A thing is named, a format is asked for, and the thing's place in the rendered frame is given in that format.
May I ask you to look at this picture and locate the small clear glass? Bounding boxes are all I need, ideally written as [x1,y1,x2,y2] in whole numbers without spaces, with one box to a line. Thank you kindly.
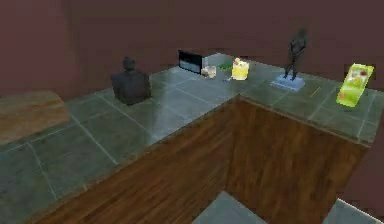
[201,65,218,79]

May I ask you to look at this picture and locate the black and silver toaster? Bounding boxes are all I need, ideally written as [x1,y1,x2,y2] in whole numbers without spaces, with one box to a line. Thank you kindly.
[177,49,208,75]

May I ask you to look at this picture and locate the yellow container with lid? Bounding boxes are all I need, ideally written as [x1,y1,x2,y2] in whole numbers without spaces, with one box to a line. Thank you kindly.
[231,57,250,81]

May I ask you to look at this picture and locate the dark grey bust statue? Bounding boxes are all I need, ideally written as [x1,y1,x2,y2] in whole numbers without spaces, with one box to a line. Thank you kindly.
[110,56,153,106]

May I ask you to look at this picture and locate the brown wooden tiled counter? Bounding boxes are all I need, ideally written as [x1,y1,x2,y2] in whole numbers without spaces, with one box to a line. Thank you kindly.
[0,53,384,224]

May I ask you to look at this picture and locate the dark figure statue blue base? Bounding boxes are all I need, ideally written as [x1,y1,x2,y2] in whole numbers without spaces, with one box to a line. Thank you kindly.
[270,27,308,92]

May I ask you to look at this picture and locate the brown wooden board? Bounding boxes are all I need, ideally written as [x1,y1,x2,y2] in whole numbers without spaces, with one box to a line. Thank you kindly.
[0,89,71,146]

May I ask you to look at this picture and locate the green yellow food box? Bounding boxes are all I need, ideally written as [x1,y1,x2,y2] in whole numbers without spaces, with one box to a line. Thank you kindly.
[335,63,375,108]

